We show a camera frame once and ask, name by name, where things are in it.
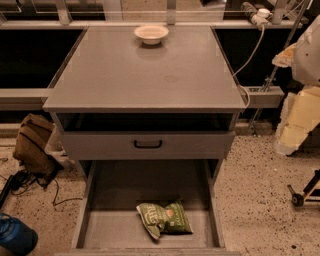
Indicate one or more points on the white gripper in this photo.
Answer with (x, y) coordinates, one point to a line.
(308, 60)

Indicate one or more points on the green jalapeno chip bag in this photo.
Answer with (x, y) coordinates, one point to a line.
(170, 219)

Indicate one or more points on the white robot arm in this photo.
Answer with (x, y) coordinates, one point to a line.
(306, 59)

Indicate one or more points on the grey drawer cabinet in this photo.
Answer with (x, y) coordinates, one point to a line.
(114, 83)

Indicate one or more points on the open grey middle drawer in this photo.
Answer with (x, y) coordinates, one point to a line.
(110, 225)

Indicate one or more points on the closed grey top drawer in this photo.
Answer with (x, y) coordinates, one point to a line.
(119, 145)

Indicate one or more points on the metal stand pole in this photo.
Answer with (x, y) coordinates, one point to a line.
(282, 9)

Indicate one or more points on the white power adapter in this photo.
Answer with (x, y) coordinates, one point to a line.
(258, 17)

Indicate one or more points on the white ceramic bowl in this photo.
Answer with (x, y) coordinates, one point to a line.
(151, 34)

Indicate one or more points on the black wheeled cart leg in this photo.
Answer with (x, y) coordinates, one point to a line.
(311, 192)

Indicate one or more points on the black drawer handle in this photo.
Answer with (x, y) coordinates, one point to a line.
(147, 144)

